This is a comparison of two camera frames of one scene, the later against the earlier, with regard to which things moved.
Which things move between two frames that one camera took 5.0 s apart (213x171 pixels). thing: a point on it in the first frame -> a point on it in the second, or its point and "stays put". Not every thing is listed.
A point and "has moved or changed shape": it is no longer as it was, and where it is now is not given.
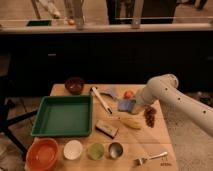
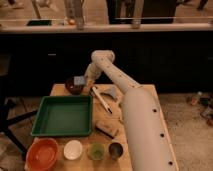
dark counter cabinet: (33, 62) stays put
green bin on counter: (39, 23) stays put
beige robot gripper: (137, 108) -> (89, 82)
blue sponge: (126, 105) has moved or changed shape
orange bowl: (41, 154) stays put
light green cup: (95, 151) stays put
